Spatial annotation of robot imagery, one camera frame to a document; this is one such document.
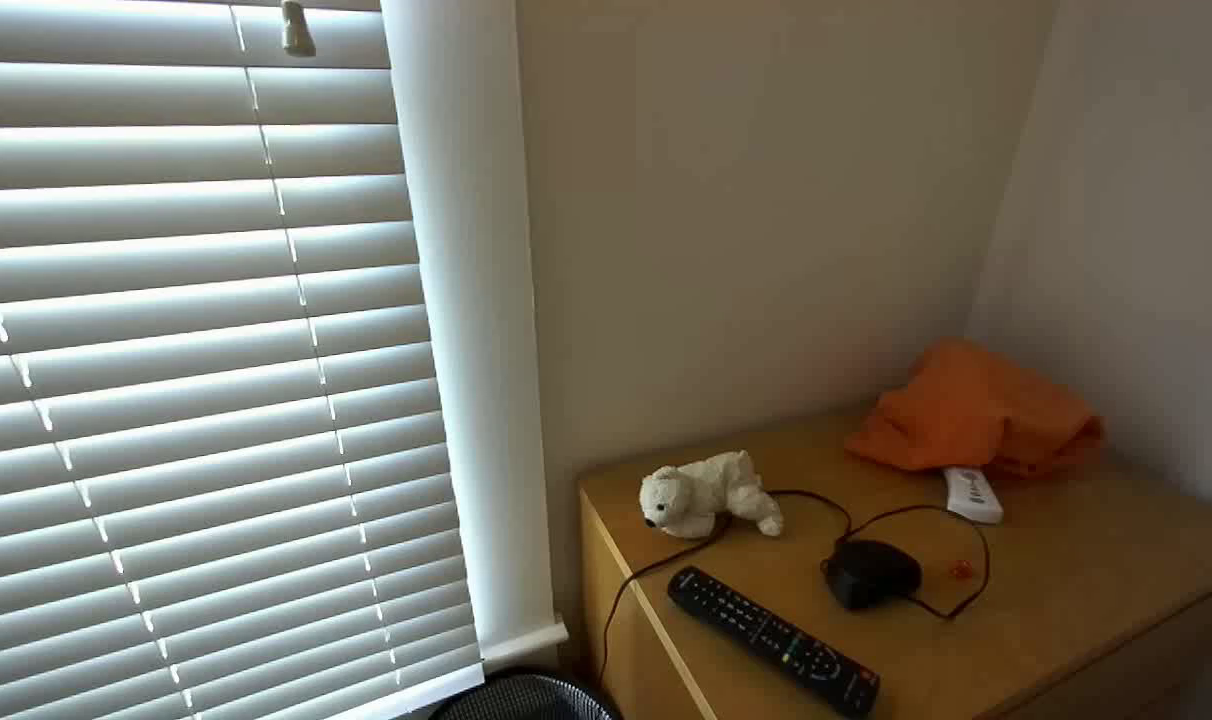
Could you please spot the white plush toy dog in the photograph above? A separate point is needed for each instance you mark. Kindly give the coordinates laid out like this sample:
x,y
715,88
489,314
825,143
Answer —
x,y
710,495

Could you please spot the black TV remote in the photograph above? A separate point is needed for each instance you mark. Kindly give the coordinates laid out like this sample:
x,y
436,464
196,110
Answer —
x,y
771,637

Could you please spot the black computer mouse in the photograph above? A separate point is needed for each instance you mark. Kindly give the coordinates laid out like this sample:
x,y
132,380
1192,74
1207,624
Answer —
x,y
871,573

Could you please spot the black waste bin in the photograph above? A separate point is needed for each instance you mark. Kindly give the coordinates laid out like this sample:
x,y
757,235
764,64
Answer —
x,y
524,698

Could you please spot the orange cloth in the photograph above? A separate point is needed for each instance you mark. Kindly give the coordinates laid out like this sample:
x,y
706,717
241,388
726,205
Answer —
x,y
970,415

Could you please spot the small white box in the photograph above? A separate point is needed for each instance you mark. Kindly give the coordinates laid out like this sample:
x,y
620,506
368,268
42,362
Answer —
x,y
973,496

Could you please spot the tiny orange ball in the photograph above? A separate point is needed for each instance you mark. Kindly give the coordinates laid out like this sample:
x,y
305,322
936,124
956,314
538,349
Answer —
x,y
956,570

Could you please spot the white window blinds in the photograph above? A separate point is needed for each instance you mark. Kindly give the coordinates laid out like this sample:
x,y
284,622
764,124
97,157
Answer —
x,y
188,401

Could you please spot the light wooden dresser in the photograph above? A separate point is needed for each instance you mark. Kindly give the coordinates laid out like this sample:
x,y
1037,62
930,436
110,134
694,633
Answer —
x,y
1084,585

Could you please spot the white window frame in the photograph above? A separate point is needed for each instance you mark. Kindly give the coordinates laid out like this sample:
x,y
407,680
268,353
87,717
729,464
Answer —
x,y
476,335

